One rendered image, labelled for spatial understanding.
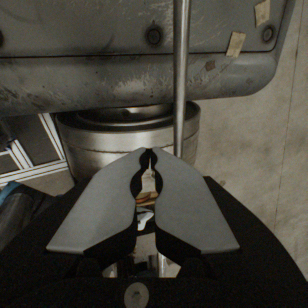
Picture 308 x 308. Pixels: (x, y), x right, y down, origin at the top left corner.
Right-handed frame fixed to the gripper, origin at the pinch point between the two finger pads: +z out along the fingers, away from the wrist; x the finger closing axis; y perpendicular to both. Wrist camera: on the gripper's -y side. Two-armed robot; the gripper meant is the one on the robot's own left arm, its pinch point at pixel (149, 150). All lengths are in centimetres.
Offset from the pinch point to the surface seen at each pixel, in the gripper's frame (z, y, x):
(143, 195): 26.2, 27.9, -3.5
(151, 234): 42, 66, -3
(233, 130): 165, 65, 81
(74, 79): 10.7, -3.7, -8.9
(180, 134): 6.7, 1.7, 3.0
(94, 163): 14.6, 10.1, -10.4
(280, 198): 193, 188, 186
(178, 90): 5.2, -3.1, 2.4
